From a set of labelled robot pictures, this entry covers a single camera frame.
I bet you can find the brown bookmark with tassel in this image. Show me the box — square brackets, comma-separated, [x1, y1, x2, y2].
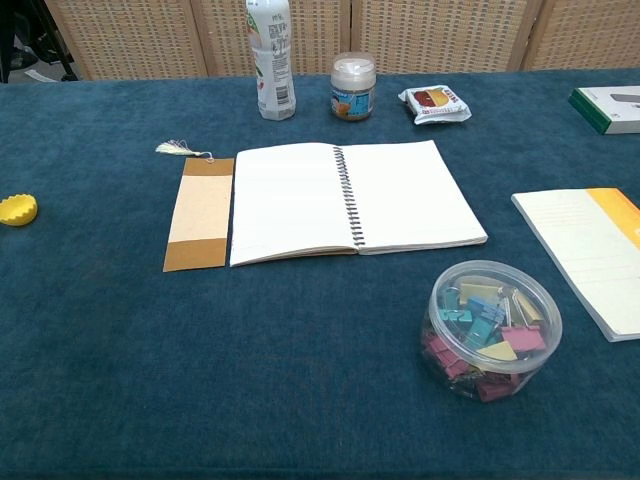
[155, 139, 236, 273]

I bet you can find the white green USB hub box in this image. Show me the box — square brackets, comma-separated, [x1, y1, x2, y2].
[568, 85, 640, 136]

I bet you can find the yellow binder clip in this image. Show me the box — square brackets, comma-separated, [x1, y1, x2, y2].
[458, 282, 501, 305]
[475, 339, 519, 362]

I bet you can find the white bottle with yellow cap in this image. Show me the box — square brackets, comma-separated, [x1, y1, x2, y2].
[244, 0, 297, 121]

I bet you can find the dark blue table mat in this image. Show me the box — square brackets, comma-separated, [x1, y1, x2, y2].
[0, 68, 640, 480]

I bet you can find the clear round binder clip tub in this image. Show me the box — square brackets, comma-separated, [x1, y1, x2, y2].
[419, 259, 564, 401]

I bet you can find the teal binder clip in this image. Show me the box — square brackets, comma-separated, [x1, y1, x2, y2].
[438, 305, 474, 326]

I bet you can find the pink binder clip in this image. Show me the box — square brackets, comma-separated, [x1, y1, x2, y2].
[474, 372, 524, 402]
[422, 333, 471, 380]
[501, 324, 547, 359]

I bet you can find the blue binder clip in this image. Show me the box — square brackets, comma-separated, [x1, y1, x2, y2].
[468, 297, 507, 329]

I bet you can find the woven folding screen panel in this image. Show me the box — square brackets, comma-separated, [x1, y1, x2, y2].
[519, 0, 640, 72]
[189, 0, 359, 79]
[43, 0, 209, 82]
[349, 0, 544, 76]

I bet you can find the white snack packet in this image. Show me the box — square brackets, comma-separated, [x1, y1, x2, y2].
[398, 85, 473, 126]

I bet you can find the small clear jar blue label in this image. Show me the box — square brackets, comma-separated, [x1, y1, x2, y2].
[330, 51, 377, 122]

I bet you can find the yellow white Lexicon notepad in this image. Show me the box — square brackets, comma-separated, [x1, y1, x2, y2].
[510, 187, 640, 344]

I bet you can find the yellow round cap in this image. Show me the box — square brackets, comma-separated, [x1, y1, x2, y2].
[0, 193, 40, 228]

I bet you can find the black tripod stand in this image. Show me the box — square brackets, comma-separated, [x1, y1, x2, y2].
[48, 29, 81, 83]

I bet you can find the open spiral notebook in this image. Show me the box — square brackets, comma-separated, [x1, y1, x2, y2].
[228, 139, 489, 268]

